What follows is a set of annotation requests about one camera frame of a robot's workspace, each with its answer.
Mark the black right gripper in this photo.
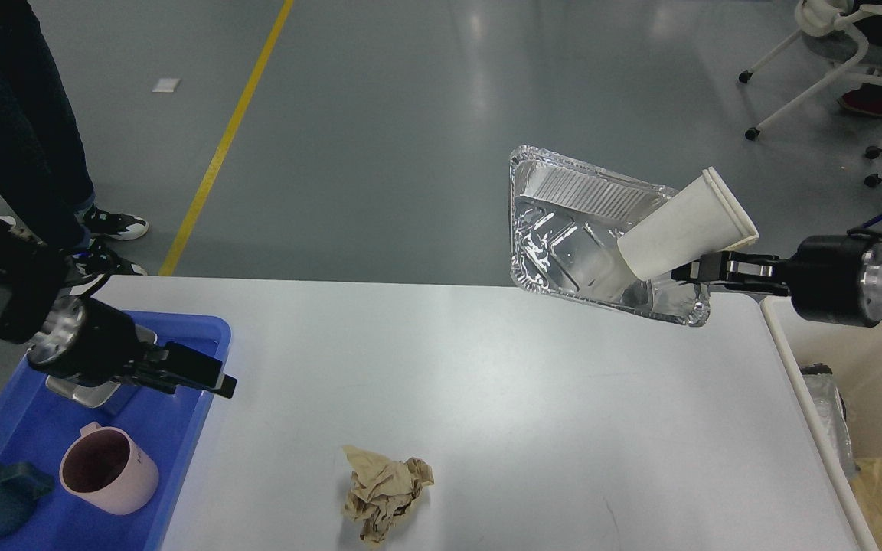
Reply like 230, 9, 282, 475
671, 235, 882, 328

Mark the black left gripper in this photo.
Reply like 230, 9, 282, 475
27, 295, 237, 399

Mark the white paper cup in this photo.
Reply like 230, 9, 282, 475
617, 167, 760, 280

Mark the stainless steel rectangular container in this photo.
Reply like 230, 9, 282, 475
44, 324, 158, 416

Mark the pink mug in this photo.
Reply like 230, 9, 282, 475
58, 422, 160, 516

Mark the aluminium foil tray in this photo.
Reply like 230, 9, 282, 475
508, 145, 711, 328

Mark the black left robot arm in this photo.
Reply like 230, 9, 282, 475
0, 220, 237, 399

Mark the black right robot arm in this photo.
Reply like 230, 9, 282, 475
671, 214, 882, 328

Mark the plastic bag in bin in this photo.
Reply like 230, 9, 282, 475
799, 363, 858, 481

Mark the blue plastic tray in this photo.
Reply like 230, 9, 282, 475
0, 310, 232, 551

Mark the white plastic bin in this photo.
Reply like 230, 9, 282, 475
760, 298, 882, 550

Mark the crumpled brown paper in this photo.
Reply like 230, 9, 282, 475
341, 445, 435, 550

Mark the grey office chair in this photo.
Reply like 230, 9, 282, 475
737, 1, 882, 159

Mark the person in dark jeans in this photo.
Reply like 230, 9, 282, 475
0, 1, 149, 280

